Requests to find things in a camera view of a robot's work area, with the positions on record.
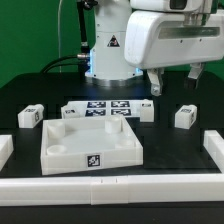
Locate white front fence rail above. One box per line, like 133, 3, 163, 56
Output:
0, 174, 224, 206

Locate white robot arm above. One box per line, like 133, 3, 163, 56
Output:
78, 0, 224, 96

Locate black cables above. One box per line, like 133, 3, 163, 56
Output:
39, 0, 99, 74

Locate white square table top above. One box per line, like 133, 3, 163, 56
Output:
40, 115, 143, 175

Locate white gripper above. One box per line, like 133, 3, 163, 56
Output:
124, 10, 224, 96

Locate white fence block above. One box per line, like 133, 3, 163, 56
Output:
0, 135, 14, 171
203, 130, 224, 174

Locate white left fence block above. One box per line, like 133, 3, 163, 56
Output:
0, 135, 14, 171

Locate white right fence block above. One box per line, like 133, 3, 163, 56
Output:
203, 130, 224, 174

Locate white fiducial marker sheet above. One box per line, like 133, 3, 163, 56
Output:
68, 99, 144, 117

